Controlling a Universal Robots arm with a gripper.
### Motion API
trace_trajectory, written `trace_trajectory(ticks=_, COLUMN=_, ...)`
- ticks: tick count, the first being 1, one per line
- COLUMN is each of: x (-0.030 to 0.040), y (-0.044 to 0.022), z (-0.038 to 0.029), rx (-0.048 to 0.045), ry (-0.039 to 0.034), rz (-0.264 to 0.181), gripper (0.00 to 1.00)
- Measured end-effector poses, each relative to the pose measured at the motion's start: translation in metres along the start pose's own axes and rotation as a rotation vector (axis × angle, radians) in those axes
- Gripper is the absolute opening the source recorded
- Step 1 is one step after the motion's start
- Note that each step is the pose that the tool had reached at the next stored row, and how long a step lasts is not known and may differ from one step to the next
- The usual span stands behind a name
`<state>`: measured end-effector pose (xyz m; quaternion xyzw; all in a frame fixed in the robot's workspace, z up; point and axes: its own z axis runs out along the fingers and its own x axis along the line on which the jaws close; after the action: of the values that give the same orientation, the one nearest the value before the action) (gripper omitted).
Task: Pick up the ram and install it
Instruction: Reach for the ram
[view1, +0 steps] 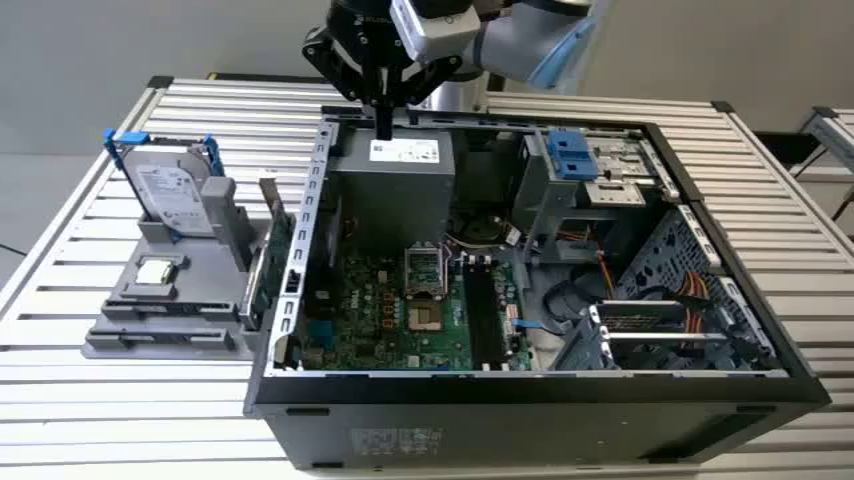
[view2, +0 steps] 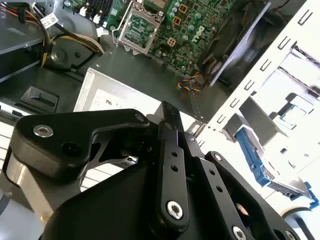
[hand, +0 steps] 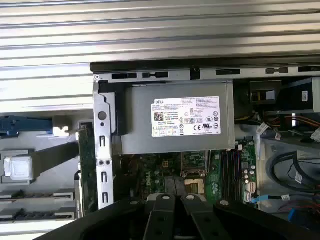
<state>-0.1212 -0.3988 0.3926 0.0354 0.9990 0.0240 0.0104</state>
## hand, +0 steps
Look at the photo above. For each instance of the metal socket cover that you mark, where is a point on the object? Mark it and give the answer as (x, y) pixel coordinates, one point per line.
(195, 173)

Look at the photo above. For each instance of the hard disk in blue carrier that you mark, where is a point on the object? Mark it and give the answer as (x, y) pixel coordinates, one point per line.
(25, 123)

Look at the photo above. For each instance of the green motherboard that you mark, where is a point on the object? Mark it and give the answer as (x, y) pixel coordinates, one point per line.
(215, 180)

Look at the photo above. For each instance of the silver CPU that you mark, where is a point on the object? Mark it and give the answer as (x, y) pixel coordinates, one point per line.
(18, 167)

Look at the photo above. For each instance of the black RAM slot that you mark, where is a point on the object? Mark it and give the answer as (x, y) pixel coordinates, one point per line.
(228, 175)
(239, 175)
(223, 175)
(234, 175)

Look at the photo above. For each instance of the metal drive cage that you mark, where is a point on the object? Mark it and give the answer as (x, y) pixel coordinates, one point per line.
(292, 97)

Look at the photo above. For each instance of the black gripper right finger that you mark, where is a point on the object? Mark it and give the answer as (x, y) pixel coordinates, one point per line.
(200, 220)

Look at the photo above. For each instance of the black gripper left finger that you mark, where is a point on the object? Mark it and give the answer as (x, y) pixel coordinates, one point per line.
(160, 220)

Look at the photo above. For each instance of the grey power supply unit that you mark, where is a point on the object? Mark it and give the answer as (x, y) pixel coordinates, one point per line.
(140, 120)

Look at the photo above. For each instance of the green graphics card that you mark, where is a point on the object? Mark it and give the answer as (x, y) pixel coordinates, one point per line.
(87, 162)

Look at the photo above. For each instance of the black open PC case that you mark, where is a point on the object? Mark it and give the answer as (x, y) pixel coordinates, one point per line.
(102, 130)

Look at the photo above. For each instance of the grey parts rack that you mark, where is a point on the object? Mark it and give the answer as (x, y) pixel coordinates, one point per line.
(57, 152)

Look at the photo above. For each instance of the CPU socket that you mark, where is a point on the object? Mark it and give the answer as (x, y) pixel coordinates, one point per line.
(193, 186)

